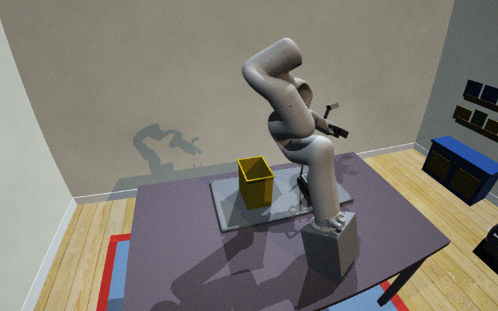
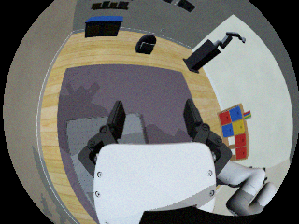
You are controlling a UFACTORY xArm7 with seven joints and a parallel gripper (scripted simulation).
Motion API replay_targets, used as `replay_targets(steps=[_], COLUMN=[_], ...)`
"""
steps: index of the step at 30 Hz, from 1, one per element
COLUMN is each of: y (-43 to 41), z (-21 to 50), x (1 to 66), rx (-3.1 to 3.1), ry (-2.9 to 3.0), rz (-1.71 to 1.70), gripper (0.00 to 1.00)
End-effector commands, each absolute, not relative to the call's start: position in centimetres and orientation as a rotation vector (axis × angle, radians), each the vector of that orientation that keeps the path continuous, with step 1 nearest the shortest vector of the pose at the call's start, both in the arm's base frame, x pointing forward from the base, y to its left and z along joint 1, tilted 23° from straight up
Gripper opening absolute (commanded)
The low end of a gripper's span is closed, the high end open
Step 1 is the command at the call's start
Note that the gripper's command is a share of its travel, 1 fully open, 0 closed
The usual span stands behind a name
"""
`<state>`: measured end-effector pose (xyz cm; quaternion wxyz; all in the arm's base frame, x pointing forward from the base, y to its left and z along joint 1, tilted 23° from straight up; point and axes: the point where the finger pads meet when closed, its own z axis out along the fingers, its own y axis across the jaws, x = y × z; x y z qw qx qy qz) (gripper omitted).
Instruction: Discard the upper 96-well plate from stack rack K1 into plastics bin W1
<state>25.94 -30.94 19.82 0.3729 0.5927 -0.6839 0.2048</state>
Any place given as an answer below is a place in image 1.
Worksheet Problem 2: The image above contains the yellow box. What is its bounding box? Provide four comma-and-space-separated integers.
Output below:
237, 156, 275, 210

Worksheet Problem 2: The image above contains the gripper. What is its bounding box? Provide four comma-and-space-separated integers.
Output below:
315, 115, 349, 139

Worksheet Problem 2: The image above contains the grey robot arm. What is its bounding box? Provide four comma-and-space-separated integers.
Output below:
242, 38, 346, 232

